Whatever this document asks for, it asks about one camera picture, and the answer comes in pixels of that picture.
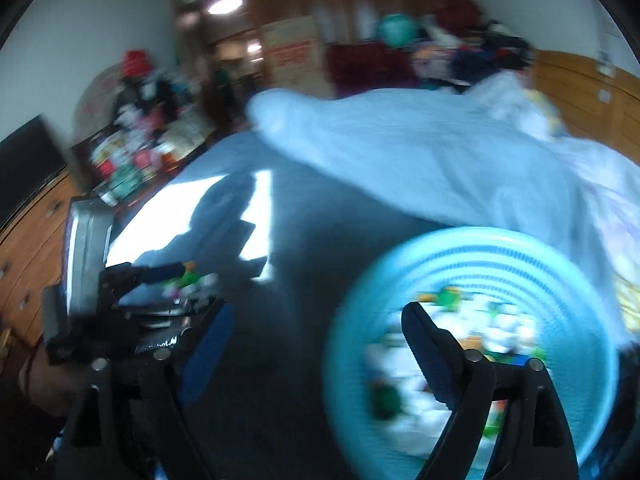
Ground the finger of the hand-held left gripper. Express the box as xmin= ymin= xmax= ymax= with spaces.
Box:
xmin=117 ymin=287 xmax=222 ymax=321
xmin=131 ymin=261 xmax=201 ymax=287

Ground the heap of dark clothes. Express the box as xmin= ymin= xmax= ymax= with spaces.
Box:
xmin=112 ymin=49 xmax=201 ymax=126

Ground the teal ball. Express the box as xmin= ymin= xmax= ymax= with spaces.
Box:
xmin=375 ymin=12 xmax=422 ymax=49

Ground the wooden dresser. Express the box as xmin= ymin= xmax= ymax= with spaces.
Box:
xmin=0 ymin=170 xmax=118 ymax=353

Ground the person's left hand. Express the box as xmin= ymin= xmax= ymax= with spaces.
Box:
xmin=20 ymin=350 xmax=96 ymax=418

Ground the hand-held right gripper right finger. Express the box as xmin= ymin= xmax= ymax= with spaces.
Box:
xmin=402 ymin=302 xmax=581 ymax=480

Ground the cardboard box with red print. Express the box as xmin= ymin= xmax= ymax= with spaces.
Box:
xmin=262 ymin=16 xmax=327 ymax=92

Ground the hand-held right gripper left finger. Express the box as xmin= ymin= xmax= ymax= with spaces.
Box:
xmin=67 ymin=302 xmax=236 ymax=480

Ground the wall socket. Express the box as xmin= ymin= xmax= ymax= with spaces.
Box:
xmin=597 ymin=49 xmax=617 ymax=80

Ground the black television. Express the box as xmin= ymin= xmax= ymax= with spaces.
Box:
xmin=0 ymin=114 xmax=69 ymax=228

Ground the pile of colourful bottle caps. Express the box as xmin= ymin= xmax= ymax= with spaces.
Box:
xmin=365 ymin=285 xmax=546 ymax=451

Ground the teal plastic basket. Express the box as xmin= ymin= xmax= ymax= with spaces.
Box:
xmin=322 ymin=226 xmax=622 ymax=477

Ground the pile of mixed clothes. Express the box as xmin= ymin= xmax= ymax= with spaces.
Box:
xmin=415 ymin=4 xmax=537 ymax=93

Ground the light blue duvet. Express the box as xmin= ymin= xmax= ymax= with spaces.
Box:
xmin=247 ymin=72 xmax=623 ymax=353

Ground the wooden headboard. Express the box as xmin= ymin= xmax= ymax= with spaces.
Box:
xmin=530 ymin=49 xmax=640 ymax=162

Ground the dark red clothing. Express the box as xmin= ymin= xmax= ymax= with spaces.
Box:
xmin=325 ymin=42 xmax=417 ymax=99

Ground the red and yellow shopping bag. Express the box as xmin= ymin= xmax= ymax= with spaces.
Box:
xmin=89 ymin=132 xmax=132 ymax=181

